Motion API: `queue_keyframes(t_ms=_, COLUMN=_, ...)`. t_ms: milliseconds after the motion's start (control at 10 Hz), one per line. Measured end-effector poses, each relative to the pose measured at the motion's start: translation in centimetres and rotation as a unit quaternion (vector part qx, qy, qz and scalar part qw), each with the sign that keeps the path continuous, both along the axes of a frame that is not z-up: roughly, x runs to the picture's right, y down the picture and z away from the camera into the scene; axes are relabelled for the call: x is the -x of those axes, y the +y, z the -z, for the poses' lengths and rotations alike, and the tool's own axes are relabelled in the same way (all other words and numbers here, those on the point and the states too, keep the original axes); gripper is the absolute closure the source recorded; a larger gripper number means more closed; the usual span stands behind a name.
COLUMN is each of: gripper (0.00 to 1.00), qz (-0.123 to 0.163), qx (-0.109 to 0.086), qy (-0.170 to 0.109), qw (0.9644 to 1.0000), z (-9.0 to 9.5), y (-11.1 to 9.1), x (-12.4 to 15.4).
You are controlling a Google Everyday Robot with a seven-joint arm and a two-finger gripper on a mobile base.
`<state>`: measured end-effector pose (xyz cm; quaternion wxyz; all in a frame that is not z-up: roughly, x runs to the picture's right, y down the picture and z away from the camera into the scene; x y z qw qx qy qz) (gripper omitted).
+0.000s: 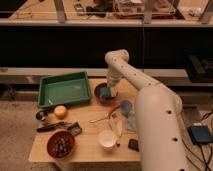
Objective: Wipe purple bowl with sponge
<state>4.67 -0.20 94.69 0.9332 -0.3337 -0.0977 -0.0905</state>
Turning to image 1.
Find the small black block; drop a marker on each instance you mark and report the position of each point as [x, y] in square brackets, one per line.
[133, 144]

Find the blue round lid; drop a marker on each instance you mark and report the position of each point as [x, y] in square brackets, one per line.
[125, 107]

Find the brown bowl with contents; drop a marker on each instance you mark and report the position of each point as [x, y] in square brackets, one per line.
[60, 145]

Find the blue sponge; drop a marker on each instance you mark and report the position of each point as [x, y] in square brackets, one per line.
[107, 92]

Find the small dark metal cup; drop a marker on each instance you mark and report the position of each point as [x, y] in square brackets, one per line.
[41, 115]

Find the black stapler tool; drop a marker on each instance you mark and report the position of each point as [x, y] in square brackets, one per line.
[73, 128]

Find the black pedal box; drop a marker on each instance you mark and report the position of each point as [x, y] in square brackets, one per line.
[200, 134]

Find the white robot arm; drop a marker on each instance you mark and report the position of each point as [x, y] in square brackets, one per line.
[156, 110]

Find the white cup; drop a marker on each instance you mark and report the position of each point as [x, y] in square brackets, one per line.
[107, 139]

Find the green plastic tray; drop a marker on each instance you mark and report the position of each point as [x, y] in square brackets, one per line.
[66, 89]

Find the yellow wooden spoon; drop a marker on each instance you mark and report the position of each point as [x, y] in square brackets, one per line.
[119, 129]

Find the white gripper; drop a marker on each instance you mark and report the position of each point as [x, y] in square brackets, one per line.
[112, 82]

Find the purple bowl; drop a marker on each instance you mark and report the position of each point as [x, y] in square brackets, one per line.
[101, 98]

